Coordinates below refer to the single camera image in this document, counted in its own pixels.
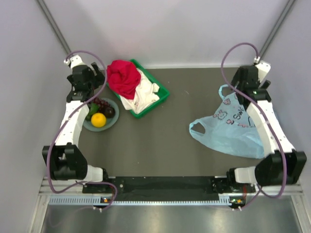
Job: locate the green pepper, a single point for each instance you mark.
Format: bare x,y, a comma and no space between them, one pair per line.
93,108

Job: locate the light blue plastic bag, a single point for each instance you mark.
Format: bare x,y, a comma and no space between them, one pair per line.
231,130

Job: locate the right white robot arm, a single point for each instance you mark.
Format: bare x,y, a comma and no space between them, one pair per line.
282,163

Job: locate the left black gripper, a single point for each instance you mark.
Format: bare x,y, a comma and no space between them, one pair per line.
98,78

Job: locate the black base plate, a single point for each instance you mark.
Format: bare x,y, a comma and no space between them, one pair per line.
187,188

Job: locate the red cloth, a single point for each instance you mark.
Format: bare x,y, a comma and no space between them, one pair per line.
123,78

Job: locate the aluminium frame rail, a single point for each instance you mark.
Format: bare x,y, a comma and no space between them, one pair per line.
101,195

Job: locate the green plastic tray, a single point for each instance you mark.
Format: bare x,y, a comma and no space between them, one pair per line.
163,92

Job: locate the dark red grape bunch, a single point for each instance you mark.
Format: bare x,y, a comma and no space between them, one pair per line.
100,102

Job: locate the dark purple round fruit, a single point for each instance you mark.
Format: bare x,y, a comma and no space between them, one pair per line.
109,112

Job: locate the grey-green plate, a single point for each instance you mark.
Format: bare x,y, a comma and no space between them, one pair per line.
109,121

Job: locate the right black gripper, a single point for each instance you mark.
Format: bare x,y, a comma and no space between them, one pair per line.
264,85

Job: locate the white cloth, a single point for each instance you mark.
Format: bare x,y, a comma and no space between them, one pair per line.
145,95

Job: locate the orange fruit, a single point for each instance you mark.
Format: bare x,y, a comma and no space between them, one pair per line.
98,120

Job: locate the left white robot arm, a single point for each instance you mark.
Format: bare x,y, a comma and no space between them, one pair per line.
64,160

